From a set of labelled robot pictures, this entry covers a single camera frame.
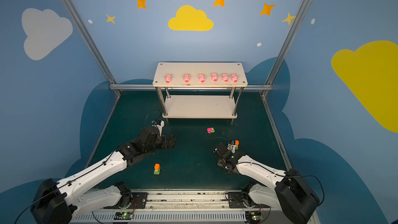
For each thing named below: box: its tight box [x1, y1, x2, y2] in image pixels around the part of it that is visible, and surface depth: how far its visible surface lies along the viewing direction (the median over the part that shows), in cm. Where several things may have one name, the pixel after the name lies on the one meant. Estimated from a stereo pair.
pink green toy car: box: [206, 127, 216, 134], surface depth 100 cm
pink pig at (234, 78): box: [231, 73, 239, 83], surface depth 80 cm
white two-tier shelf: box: [152, 62, 249, 119], surface depth 87 cm
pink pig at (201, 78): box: [198, 73, 206, 83], surface depth 80 cm
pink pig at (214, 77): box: [211, 72, 219, 82], surface depth 81 cm
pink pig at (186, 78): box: [182, 73, 191, 83], surface depth 80 cm
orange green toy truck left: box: [153, 163, 161, 175], surface depth 84 cm
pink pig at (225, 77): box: [221, 73, 230, 83], surface depth 80 cm
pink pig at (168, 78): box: [164, 73, 173, 84], surface depth 80 cm
